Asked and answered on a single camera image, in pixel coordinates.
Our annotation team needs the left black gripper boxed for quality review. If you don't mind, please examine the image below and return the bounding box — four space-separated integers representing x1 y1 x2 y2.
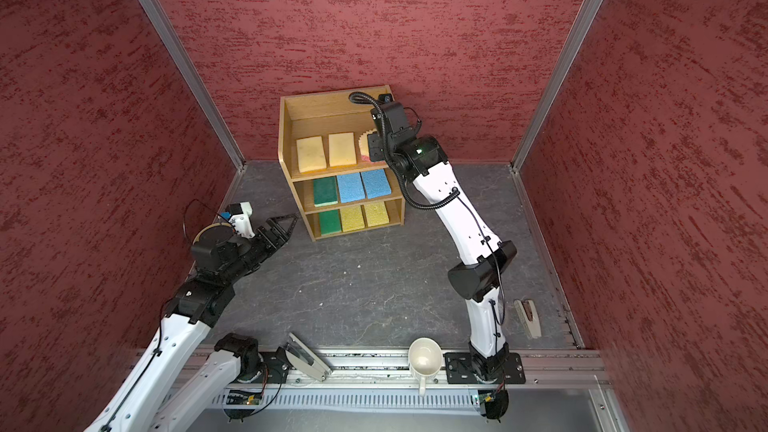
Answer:
223 214 299 283

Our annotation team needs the yellow smiley face sponge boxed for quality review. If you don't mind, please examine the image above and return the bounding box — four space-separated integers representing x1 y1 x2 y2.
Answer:
358 129 376 163

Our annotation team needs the light blue sponge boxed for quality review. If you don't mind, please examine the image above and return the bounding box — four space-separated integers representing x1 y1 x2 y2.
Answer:
336 172 366 203
360 169 392 199

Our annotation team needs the bright green sponge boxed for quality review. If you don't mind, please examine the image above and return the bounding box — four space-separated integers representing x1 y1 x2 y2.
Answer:
318 210 342 236

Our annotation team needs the dark green sponge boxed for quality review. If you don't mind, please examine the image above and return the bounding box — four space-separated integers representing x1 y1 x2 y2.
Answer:
312 176 339 207

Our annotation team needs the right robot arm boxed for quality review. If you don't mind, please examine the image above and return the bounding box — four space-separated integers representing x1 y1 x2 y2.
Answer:
368 99 517 382

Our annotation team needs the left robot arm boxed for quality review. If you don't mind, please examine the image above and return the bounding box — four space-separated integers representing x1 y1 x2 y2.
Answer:
88 214 298 431

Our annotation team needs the wooden three-tier shelf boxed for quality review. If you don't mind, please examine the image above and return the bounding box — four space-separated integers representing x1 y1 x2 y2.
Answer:
277 90 405 241

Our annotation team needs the yellow pen cup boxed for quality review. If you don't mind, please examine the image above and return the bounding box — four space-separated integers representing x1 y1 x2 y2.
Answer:
194 222 235 247

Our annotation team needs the white mug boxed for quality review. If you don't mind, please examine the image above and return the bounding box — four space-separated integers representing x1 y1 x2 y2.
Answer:
408 337 444 397

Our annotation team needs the beige stapler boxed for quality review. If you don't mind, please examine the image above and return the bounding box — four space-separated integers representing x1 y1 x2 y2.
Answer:
513 299 542 339

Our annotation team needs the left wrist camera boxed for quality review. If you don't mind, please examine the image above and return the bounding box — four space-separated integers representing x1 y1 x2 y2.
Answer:
222 202 255 239

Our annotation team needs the grey stapler on rail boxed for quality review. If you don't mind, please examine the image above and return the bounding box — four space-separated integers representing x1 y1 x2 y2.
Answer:
284 332 332 382

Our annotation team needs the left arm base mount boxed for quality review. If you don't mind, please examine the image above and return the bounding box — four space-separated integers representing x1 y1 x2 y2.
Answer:
235 347 291 385

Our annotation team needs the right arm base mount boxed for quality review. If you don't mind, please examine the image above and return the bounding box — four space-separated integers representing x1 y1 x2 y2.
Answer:
443 351 526 386

